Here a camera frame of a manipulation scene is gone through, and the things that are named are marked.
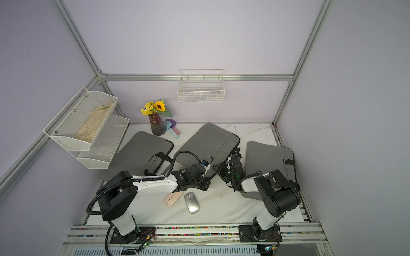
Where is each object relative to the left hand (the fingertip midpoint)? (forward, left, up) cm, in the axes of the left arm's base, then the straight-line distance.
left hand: (210, 185), depth 86 cm
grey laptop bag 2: (+28, -1, 0) cm, 28 cm away
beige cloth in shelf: (+17, +59, +27) cm, 67 cm away
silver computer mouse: (-9, +9, -2) cm, 13 cm away
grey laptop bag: (+20, +42, +1) cm, 47 cm away
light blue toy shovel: (+47, +31, 0) cm, 56 cm away
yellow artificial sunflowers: (+42, +32, +20) cm, 56 cm away
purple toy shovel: (+48, +27, 0) cm, 55 cm away
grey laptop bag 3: (+17, -32, +1) cm, 37 cm away
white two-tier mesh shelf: (+15, +64, +8) cm, 67 cm away
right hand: (+10, -3, -2) cm, 11 cm away
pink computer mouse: (-7, +20, -2) cm, 21 cm away
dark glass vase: (+43, +37, +3) cm, 57 cm away
